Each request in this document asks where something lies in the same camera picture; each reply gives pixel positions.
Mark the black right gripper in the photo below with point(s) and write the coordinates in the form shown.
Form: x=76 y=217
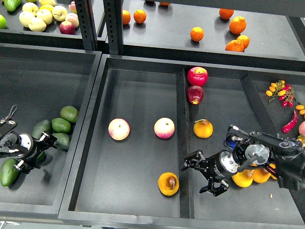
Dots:
x=218 y=166

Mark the orange lower right front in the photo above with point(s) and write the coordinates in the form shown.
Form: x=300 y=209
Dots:
x=235 y=46

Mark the lime green fruit edge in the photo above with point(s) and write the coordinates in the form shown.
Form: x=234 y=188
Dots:
x=3 y=22

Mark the black left tray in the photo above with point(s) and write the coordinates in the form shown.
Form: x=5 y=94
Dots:
x=41 y=81

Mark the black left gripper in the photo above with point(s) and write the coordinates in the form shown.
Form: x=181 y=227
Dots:
x=31 y=148

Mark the pink yellow apple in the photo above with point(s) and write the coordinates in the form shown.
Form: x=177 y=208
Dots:
x=118 y=129
x=164 y=128

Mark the black shelf post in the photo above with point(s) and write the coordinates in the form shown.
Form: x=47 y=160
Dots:
x=87 y=26
x=114 y=25

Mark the red chili pepper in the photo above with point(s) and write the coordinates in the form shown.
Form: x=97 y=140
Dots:
x=288 y=127

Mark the pink yellow apple left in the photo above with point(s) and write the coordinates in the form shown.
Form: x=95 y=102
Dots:
x=118 y=129

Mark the black shelf post left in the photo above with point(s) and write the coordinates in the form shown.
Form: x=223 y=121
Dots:
x=87 y=26

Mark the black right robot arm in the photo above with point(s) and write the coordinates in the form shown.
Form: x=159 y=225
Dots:
x=284 y=158

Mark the orange tomatoes right edge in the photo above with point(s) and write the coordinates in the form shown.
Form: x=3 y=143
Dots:
x=301 y=109

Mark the pale yellow apple left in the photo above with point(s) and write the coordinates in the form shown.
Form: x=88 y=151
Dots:
x=25 y=17

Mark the pink yellow apple right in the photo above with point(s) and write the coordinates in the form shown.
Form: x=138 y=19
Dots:
x=164 y=128

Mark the pale yellow apple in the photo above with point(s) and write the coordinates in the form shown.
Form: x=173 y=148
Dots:
x=45 y=15
x=59 y=13
x=25 y=17
x=37 y=24

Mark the pink peach on shelf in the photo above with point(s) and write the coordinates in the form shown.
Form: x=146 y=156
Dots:
x=73 y=18

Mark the yellow pear brown stem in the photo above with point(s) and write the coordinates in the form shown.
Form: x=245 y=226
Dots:
x=168 y=183

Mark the red apple on shelf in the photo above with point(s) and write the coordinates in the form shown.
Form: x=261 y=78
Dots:
x=67 y=27

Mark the pale yellow apple front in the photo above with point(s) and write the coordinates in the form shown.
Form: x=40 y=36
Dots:
x=37 y=24

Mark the orange lower right back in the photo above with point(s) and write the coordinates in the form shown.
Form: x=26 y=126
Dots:
x=245 y=40

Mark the cherry tomato bunch upper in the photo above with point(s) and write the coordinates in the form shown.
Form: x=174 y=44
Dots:
x=284 y=92

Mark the pale yellow apple right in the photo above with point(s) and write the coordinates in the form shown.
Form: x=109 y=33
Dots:
x=59 y=13

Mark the cherry tomato bunch lower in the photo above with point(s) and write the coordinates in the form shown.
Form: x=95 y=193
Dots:
x=302 y=139

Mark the green avocado middle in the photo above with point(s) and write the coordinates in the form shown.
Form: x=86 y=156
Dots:
x=61 y=125

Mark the lone green avocado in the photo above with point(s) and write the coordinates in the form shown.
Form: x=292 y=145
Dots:
x=8 y=173

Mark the black centre divided tray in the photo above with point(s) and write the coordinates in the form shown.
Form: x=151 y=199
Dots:
x=115 y=183

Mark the cherry tomato bunch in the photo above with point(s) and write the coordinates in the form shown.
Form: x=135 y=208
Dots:
x=302 y=139
x=284 y=92

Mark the black shelf post right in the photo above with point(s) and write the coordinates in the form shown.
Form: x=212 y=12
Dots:
x=114 y=25

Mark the orange middle shelf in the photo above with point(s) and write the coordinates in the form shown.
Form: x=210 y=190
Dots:
x=196 y=34

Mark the peach at right edge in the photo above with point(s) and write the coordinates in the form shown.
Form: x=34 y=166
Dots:
x=301 y=128

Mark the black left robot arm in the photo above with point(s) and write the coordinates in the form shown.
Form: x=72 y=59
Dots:
x=9 y=139

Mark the pale yellow apple centre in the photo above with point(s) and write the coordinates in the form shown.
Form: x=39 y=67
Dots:
x=45 y=15

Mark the dark red apple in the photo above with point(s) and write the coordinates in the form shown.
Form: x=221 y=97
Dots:
x=195 y=94

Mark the dark green avocado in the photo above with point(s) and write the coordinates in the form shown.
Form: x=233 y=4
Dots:
x=41 y=158

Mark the bright red apple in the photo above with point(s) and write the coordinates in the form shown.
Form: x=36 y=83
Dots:
x=197 y=76

